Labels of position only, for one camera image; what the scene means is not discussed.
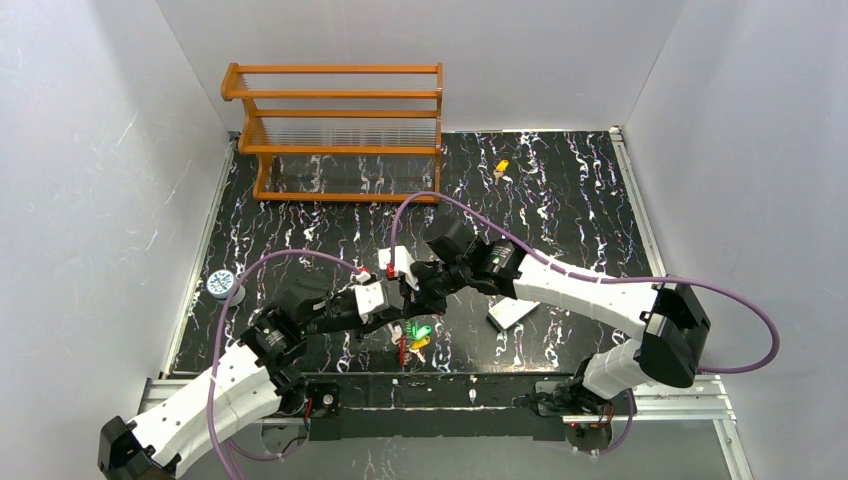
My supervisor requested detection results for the red white key ring bundle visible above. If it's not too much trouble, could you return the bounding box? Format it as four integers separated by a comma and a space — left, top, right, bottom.
387, 319, 435, 367

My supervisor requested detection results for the yellow tagged key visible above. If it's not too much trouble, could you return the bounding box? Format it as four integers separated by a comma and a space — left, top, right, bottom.
492, 159, 512, 186

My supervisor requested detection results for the aluminium frame rail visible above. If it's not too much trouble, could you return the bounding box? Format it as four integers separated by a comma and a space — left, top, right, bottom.
609, 125, 753, 479

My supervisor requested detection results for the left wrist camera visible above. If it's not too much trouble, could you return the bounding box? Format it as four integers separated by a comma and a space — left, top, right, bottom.
353, 267, 390, 324

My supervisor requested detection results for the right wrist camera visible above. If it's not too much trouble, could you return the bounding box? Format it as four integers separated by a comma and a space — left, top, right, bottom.
378, 245, 419, 291

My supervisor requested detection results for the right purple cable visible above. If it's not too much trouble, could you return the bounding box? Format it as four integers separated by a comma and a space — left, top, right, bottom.
389, 192, 781, 456

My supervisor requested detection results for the blue white round tin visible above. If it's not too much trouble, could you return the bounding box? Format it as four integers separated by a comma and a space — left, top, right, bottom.
205, 269, 246, 306

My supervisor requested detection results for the orange wooden rack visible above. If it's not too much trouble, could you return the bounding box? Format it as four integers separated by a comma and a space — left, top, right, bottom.
220, 62, 444, 204

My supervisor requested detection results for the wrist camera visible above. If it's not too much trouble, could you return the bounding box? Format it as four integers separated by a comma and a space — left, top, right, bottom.
353, 267, 390, 324
378, 245, 419, 291

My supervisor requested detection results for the purple cable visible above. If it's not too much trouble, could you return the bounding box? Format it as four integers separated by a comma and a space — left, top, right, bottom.
205, 249, 369, 480
389, 192, 781, 456

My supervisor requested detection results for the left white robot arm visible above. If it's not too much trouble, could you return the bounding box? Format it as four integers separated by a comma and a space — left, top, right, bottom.
97, 282, 385, 479

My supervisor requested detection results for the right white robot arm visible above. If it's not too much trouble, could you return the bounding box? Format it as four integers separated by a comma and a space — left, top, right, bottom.
385, 216, 711, 400

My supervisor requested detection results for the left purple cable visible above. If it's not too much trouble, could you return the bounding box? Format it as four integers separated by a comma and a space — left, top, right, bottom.
205, 249, 369, 480

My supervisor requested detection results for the white card box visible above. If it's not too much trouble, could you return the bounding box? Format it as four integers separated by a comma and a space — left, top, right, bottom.
487, 297, 540, 331

